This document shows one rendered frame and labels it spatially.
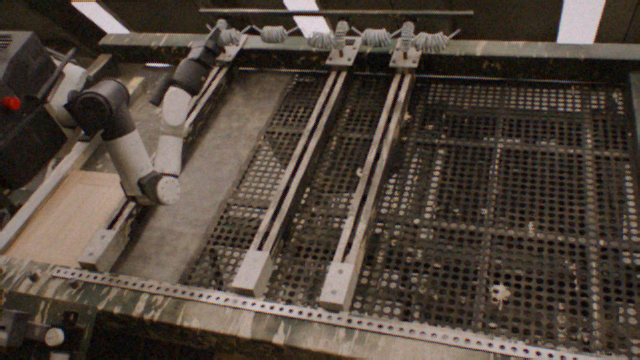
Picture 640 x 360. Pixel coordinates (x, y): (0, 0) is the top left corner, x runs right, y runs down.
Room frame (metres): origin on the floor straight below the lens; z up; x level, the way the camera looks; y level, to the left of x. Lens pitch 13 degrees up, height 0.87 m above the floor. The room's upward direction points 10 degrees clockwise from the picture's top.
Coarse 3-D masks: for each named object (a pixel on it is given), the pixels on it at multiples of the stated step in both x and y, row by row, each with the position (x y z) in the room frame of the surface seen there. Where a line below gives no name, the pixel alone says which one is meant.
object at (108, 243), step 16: (224, 16) 2.08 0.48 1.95; (224, 48) 2.16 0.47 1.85; (224, 64) 2.16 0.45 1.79; (208, 80) 2.14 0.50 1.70; (224, 80) 2.16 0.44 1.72; (208, 96) 2.07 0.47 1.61; (192, 112) 2.06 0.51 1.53; (208, 112) 2.10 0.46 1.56; (192, 128) 2.02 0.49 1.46; (128, 208) 1.79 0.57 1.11; (144, 208) 1.85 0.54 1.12; (112, 224) 1.78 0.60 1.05; (128, 224) 1.79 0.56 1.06; (96, 240) 1.74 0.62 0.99; (112, 240) 1.74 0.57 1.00; (128, 240) 1.81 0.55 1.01; (80, 256) 1.71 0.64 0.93; (96, 256) 1.70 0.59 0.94; (112, 256) 1.75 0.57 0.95
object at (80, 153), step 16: (144, 80) 2.29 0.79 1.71; (80, 144) 2.08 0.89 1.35; (96, 144) 2.11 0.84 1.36; (64, 160) 2.04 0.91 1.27; (80, 160) 2.06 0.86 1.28; (64, 176) 2.01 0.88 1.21; (48, 192) 1.96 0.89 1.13; (32, 208) 1.92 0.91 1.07; (16, 224) 1.89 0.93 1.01; (0, 240) 1.86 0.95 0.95
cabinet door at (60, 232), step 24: (72, 192) 1.97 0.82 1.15; (96, 192) 1.95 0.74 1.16; (120, 192) 1.93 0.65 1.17; (48, 216) 1.92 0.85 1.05; (72, 216) 1.90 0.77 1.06; (96, 216) 1.88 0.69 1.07; (24, 240) 1.87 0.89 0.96; (48, 240) 1.86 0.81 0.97; (72, 240) 1.84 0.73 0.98; (72, 264) 1.77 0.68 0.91
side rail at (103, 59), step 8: (104, 56) 2.42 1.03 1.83; (112, 56) 2.42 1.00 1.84; (96, 64) 2.39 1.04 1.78; (104, 64) 2.39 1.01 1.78; (112, 64) 2.43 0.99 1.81; (88, 72) 2.36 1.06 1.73; (96, 72) 2.35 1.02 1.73; (104, 72) 2.40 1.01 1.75; (112, 72) 2.44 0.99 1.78; (120, 72) 2.49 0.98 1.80; (96, 80) 2.37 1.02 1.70; (8, 192) 2.10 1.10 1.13; (0, 208) 2.09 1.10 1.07
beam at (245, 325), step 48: (48, 288) 1.69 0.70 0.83; (96, 288) 1.66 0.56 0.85; (192, 288) 1.60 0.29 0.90; (144, 336) 1.67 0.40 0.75; (192, 336) 1.58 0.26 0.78; (240, 336) 1.50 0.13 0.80; (288, 336) 1.47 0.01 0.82; (336, 336) 1.44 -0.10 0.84; (384, 336) 1.42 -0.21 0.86; (432, 336) 1.40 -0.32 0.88; (480, 336) 1.38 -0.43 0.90
